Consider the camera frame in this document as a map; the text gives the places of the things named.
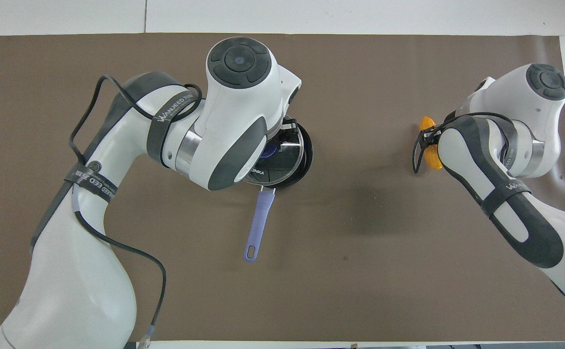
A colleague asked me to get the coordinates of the black pot purple handle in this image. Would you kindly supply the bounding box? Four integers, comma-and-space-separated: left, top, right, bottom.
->
243, 121, 314, 263

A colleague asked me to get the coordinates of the black branded velcro strap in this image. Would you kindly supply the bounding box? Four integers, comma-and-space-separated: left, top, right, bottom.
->
64, 162, 119, 205
146, 90, 202, 163
480, 178, 532, 219

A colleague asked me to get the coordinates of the yellow toy corn cob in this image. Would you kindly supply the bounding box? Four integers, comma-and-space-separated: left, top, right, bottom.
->
419, 115, 444, 171

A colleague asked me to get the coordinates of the brown table mat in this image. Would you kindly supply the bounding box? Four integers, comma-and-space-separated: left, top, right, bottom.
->
0, 33, 565, 342

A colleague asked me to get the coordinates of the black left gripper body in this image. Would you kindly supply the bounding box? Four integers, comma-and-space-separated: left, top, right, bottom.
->
263, 120, 299, 152

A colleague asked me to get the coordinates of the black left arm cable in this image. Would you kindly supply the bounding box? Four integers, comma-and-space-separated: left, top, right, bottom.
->
69, 75, 204, 349

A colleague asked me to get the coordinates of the glass lid purple knob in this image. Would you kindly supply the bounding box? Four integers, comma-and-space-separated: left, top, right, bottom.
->
241, 116, 308, 188

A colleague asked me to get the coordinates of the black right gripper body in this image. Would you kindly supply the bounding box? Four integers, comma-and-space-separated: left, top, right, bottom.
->
437, 111, 463, 135

